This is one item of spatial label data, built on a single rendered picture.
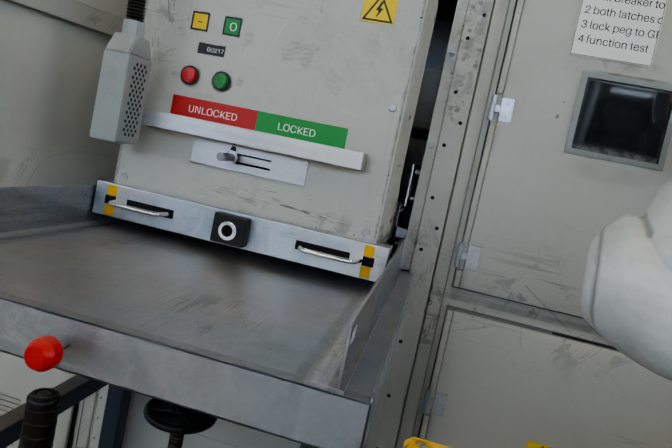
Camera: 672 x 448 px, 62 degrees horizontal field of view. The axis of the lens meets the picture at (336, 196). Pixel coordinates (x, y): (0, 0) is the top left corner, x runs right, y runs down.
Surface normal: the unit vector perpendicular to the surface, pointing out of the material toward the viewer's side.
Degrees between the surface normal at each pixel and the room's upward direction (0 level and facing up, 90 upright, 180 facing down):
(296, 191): 90
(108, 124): 90
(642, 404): 90
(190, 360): 90
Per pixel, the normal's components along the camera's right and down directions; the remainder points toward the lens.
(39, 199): 0.96, 0.22
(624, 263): -0.76, -0.32
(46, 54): 0.87, 0.22
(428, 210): -0.19, 0.04
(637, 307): -0.72, 0.08
